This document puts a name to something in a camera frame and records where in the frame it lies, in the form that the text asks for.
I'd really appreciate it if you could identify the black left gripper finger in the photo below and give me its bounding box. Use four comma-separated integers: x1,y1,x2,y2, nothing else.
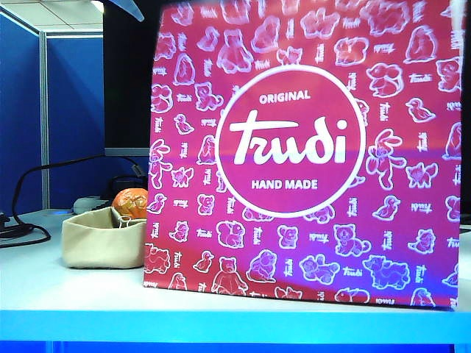
104,0,145,22

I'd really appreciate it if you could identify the black monitor silver bezel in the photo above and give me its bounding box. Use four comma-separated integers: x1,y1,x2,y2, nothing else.
102,0,163,157

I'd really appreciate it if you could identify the black monitor cable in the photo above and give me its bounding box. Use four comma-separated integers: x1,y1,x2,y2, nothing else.
121,156,149,181

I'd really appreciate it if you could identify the orange fruit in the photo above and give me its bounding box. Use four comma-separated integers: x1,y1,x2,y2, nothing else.
112,187,149,221

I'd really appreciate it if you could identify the beige fabric basket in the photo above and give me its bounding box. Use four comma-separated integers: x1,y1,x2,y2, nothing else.
61,205,148,269

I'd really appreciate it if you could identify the black power cable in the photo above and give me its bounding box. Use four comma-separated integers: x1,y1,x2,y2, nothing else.
0,154,148,249

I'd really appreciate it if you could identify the red trudi paper bag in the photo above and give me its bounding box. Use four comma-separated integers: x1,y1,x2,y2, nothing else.
142,0,464,312

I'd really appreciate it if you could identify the blue office partition panel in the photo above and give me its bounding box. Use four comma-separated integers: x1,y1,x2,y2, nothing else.
0,10,43,218
46,36,150,210

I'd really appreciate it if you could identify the grey partition post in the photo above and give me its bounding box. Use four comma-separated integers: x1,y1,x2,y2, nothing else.
39,31,51,210

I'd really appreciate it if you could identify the black plug adapter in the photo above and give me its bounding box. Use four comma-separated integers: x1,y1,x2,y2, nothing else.
109,174,149,196

